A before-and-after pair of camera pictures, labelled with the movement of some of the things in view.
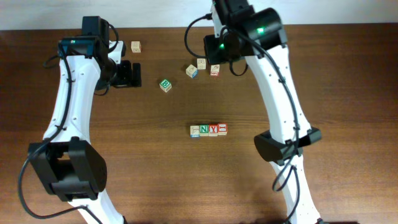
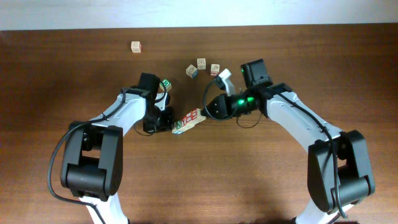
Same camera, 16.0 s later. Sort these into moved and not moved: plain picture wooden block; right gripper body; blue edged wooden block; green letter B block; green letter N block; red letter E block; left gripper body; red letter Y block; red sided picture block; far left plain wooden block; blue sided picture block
Moved: red letter Y block; green letter N block; right gripper body; left gripper body; blue edged wooden block; red letter E block
Not moved: far left plain wooden block; blue sided picture block; red sided picture block; plain picture wooden block; green letter B block
